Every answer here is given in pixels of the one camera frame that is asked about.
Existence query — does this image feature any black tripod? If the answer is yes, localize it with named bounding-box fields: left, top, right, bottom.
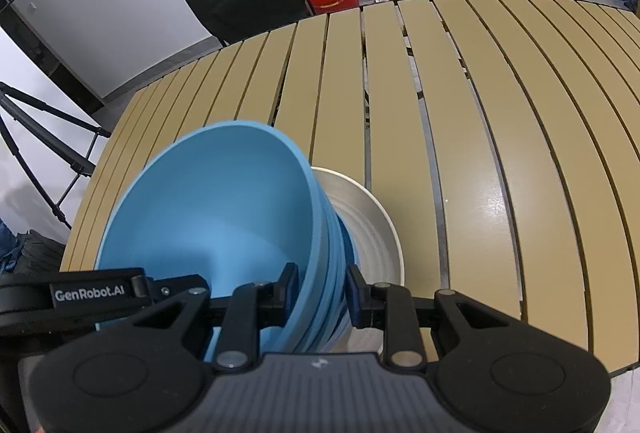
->
left=0, top=82, right=112, bottom=231

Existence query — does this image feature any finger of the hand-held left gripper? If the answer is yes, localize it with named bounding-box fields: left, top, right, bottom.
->
left=146, top=274, right=210, bottom=307

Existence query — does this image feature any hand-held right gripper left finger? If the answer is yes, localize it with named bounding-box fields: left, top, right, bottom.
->
left=97, top=264, right=300, bottom=373

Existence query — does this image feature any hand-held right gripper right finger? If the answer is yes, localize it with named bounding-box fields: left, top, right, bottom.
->
left=346, top=264, right=541, bottom=373

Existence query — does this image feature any cream round plate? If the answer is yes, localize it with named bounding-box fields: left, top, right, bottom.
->
left=309, top=166, right=405, bottom=359

